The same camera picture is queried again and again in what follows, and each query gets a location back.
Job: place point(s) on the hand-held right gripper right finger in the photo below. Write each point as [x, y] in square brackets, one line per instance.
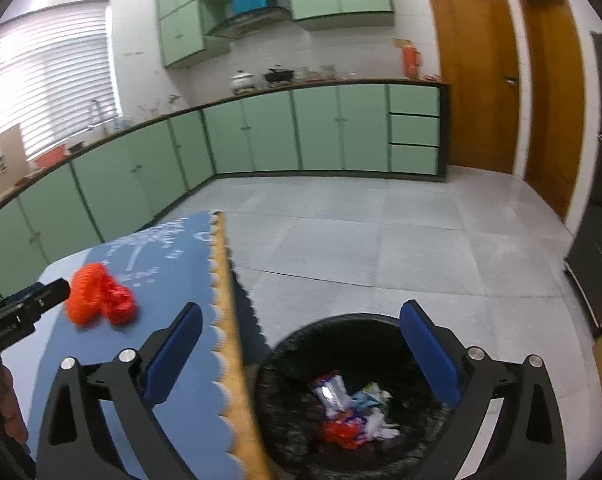
[428, 350]

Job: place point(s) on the dark blue snack packet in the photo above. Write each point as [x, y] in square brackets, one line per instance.
[353, 416]

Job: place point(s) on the white window blind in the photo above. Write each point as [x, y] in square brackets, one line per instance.
[46, 80]

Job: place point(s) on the range hood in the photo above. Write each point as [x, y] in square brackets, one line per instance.
[246, 22]

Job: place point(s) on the shiny red plastic bag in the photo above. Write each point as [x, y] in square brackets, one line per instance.
[121, 305]

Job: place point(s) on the green base cabinets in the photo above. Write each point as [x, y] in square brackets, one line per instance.
[321, 125]

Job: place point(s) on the black pot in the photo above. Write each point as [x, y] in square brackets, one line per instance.
[279, 76]

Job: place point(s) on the orange thermos jug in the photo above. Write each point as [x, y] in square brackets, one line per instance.
[410, 62]

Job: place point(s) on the black trash bin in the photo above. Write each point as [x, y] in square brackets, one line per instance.
[291, 360]

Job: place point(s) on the black glass appliance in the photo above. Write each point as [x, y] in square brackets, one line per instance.
[601, 210]

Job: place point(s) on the red basin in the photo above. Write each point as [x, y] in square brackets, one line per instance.
[51, 157]

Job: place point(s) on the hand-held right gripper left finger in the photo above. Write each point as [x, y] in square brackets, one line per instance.
[173, 355]

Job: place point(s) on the glass jars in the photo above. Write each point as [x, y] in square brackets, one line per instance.
[318, 74]

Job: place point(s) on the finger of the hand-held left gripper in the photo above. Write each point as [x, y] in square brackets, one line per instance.
[46, 295]

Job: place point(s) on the round orange foam net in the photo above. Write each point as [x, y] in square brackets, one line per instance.
[86, 295]

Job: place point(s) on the white pot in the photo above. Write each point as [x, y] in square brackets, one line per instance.
[242, 81]

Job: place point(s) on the red-edged snack packet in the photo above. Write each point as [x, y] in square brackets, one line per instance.
[331, 390]

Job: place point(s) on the metal faucet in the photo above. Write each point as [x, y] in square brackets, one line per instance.
[98, 112]

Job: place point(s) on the wooden door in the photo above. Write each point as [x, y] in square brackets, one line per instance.
[551, 90]
[471, 70]

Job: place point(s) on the blue printed tablecloth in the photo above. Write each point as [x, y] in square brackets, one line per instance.
[181, 270]

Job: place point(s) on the cardboard box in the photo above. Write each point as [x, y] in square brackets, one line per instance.
[6, 160]

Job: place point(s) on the person's left hand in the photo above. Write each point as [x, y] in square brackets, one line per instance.
[8, 395]

